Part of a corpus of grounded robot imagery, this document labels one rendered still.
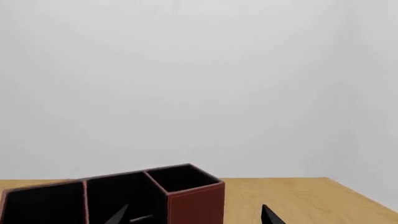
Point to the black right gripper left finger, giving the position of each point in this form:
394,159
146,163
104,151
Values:
118,217

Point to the brown leather compartment caddy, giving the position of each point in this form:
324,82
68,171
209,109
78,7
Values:
196,205

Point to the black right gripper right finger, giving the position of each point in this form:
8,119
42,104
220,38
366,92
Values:
269,217

